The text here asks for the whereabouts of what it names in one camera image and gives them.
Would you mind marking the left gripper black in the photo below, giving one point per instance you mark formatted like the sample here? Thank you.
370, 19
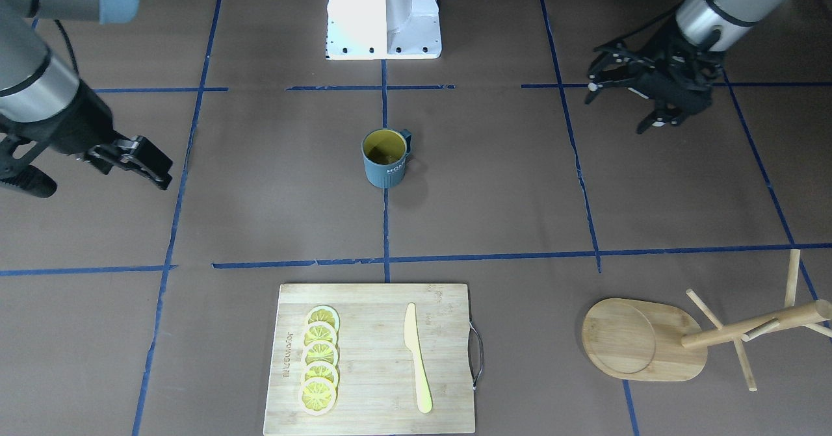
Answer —
658, 60

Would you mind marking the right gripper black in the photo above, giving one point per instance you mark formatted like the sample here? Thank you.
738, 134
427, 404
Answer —
77, 126

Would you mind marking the wooden cup rack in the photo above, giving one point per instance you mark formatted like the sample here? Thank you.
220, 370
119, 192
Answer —
639, 340

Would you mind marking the teal mug yellow inside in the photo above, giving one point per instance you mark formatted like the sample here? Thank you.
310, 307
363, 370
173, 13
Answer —
385, 152

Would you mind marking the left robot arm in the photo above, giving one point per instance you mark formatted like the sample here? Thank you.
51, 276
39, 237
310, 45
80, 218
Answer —
716, 25

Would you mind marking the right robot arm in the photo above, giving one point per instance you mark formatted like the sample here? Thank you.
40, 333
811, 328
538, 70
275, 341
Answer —
46, 105

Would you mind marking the lemon slice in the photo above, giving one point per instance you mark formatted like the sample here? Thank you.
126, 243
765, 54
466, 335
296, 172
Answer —
320, 350
320, 331
326, 314
317, 396
321, 369

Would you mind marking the yellow plastic knife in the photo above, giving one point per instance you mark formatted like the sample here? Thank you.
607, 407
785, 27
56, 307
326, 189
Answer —
424, 399

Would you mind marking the bamboo cutting board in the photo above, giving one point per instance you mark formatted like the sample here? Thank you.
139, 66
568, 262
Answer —
376, 390

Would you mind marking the white camera post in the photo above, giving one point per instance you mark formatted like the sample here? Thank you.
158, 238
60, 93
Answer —
383, 30

